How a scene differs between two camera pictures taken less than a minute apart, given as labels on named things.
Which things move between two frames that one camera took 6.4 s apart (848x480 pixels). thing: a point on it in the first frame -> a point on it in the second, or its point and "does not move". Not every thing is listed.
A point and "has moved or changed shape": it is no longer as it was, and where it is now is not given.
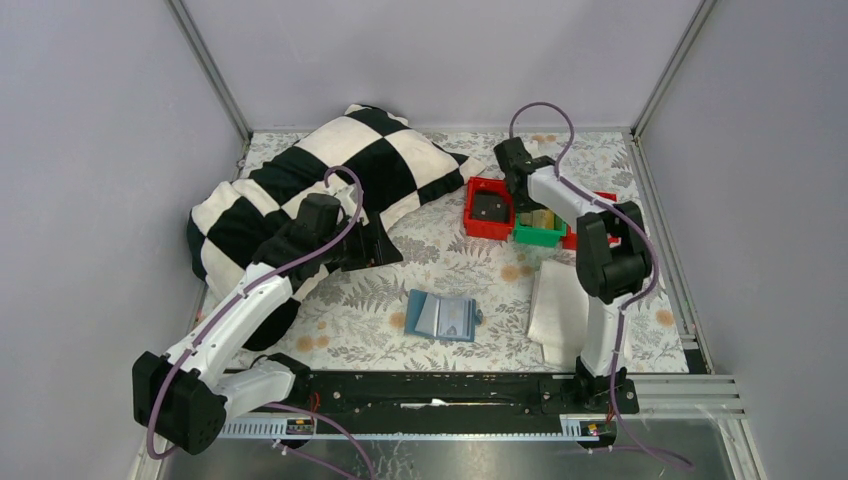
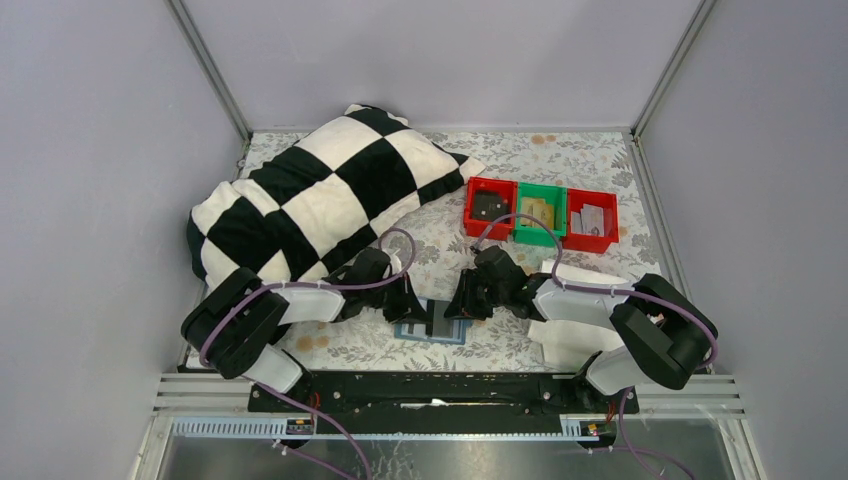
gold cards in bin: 540,218 does not move
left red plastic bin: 489,210 does not move
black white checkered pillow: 368,158 does not move
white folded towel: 559,314 does not move
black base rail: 453,397 does not move
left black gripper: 380,249 -> 407,303
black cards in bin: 490,205 does not move
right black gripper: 522,205 -> 463,305
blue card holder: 452,319 has moved or changed shape
